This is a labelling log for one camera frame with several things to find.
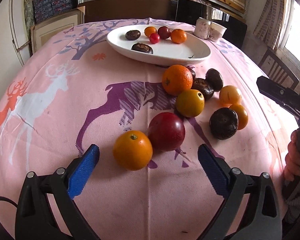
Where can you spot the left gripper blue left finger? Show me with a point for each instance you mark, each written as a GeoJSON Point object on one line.
{"type": "Point", "coordinates": [80, 170]}

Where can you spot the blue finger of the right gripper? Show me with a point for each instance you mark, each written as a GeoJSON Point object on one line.
{"type": "Point", "coordinates": [285, 97]}

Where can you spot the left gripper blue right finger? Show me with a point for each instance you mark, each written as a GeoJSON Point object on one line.
{"type": "Point", "coordinates": [216, 170]}

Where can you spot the dark water chestnut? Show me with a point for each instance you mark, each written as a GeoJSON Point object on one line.
{"type": "Point", "coordinates": [132, 35]}
{"type": "Point", "coordinates": [223, 123]}
{"type": "Point", "coordinates": [204, 87]}
{"type": "Point", "coordinates": [141, 47]}
{"type": "Point", "coordinates": [214, 78]}

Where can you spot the small orange fruit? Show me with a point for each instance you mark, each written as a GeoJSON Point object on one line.
{"type": "Point", "coordinates": [149, 31]}
{"type": "Point", "coordinates": [242, 114]}

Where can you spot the yellow-orange round fruit front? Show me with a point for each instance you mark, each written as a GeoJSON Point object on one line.
{"type": "Point", "coordinates": [132, 150]}

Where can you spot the dark red plum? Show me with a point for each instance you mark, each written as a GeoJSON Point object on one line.
{"type": "Point", "coordinates": [166, 132]}

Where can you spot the pale yellow round fruit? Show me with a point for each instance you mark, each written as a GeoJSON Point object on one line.
{"type": "Point", "coordinates": [230, 95]}

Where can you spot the yellow-green round fruit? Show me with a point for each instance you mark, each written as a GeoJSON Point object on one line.
{"type": "Point", "coordinates": [190, 103]}

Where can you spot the large orange tangerine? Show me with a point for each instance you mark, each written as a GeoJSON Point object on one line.
{"type": "Point", "coordinates": [176, 79]}

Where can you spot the red cherry tomato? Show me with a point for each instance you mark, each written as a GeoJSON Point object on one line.
{"type": "Point", "coordinates": [154, 38]}

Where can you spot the small orange fruit back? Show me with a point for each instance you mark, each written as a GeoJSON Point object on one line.
{"type": "Point", "coordinates": [149, 31]}

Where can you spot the small dark water chestnut hidden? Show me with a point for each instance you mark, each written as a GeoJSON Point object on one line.
{"type": "Point", "coordinates": [192, 72]}

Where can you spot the right hand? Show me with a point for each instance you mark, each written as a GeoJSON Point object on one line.
{"type": "Point", "coordinates": [292, 159]}

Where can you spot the dark wooden chair right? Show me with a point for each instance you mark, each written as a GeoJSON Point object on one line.
{"type": "Point", "coordinates": [277, 70]}

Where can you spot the pink deer tablecloth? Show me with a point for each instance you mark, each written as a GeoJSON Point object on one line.
{"type": "Point", "coordinates": [77, 91]}

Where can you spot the patterned curtain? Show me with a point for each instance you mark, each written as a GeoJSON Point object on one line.
{"type": "Point", "coordinates": [270, 23]}

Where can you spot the white paper cup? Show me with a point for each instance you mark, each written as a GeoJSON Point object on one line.
{"type": "Point", "coordinates": [216, 32]}

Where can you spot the white drink can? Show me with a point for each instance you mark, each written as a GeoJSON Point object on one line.
{"type": "Point", "coordinates": [202, 28]}

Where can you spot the white oval plate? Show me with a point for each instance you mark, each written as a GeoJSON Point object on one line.
{"type": "Point", "coordinates": [165, 53]}

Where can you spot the dark wooden cabinet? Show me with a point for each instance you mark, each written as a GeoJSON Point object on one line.
{"type": "Point", "coordinates": [103, 10]}

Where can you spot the white door panel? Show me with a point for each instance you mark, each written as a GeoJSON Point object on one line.
{"type": "Point", "coordinates": [20, 36]}

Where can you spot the blue patterned storage boxes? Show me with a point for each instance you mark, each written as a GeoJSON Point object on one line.
{"type": "Point", "coordinates": [45, 9]}

